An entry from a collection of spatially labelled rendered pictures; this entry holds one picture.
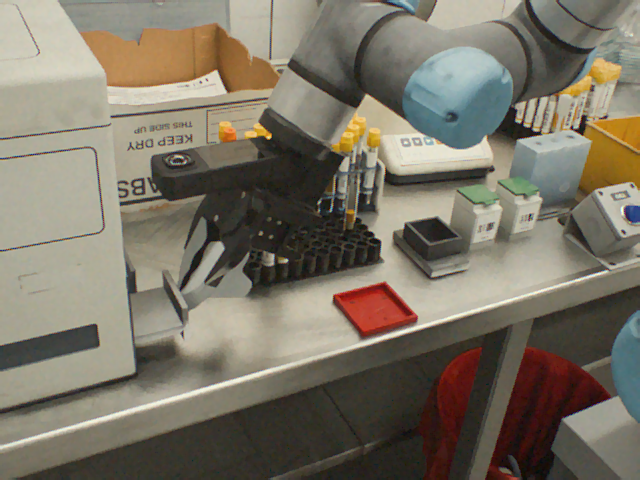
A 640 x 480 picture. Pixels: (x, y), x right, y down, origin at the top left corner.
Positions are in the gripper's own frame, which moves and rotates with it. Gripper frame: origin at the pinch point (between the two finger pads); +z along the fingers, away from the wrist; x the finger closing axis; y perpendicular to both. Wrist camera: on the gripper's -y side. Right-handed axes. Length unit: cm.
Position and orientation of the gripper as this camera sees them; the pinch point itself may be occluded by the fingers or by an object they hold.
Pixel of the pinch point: (180, 297)
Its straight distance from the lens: 70.4
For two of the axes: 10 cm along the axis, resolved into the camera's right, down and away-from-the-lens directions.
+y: 7.3, 2.5, 6.3
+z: -5.1, 8.2, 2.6
